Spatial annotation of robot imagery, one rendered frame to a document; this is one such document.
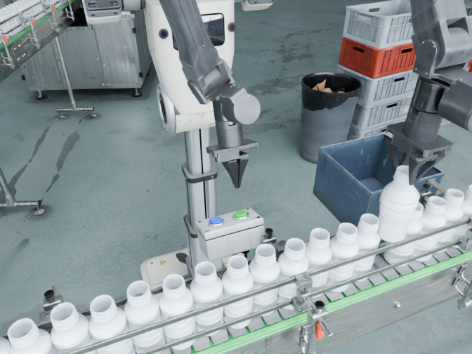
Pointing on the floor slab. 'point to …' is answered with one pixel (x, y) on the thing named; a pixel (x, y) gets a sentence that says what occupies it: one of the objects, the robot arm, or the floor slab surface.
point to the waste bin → (326, 111)
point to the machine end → (93, 56)
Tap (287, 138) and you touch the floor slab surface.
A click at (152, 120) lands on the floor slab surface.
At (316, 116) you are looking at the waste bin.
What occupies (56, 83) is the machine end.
